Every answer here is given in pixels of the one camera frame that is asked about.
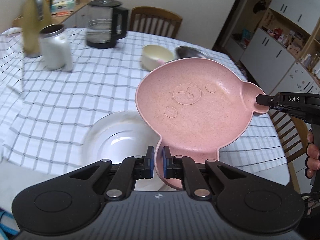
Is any pink bear-shaped plate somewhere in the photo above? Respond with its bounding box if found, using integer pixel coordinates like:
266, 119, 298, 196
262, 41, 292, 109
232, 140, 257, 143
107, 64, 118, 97
135, 58, 269, 190

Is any large stainless steel bowl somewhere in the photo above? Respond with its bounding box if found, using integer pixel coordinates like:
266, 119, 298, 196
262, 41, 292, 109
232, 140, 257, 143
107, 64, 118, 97
175, 46, 212, 59

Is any cream bowl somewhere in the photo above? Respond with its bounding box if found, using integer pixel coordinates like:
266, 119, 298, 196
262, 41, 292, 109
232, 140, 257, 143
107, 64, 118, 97
140, 44, 174, 72

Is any person's right hand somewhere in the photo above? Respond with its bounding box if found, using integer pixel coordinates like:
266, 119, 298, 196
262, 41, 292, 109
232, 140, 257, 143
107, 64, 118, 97
305, 130, 320, 179

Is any wooden chair right side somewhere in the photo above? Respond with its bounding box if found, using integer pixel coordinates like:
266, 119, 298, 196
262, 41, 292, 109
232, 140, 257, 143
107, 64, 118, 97
268, 110, 311, 193

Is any white cabinet unit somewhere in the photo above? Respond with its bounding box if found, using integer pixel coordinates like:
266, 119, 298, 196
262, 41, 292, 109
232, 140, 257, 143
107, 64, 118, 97
221, 0, 319, 94

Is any white round plate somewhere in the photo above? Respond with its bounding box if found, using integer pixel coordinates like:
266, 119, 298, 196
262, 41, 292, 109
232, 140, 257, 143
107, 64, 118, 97
81, 110, 166, 192

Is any checkered tablecloth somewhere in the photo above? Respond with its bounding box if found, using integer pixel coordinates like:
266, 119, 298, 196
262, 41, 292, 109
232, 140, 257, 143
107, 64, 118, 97
1, 28, 177, 175

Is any wooden chair behind table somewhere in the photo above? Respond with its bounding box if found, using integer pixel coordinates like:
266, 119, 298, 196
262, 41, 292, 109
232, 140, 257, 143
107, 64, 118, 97
129, 6, 183, 38

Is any glass electric kettle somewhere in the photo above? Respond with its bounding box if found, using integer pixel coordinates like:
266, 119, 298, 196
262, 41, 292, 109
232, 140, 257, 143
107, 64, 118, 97
86, 0, 129, 49

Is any wooden side shelf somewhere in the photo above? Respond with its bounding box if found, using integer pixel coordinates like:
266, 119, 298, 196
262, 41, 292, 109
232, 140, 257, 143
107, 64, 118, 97
11, 0, 89, 28

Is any gold thermos jug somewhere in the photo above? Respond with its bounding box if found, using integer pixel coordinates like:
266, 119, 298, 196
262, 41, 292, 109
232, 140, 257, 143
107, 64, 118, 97
21, 0, 53, 57

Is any tissue box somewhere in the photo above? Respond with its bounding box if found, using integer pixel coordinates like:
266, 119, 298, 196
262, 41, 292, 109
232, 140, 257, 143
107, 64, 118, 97
51, 0, 76, 14

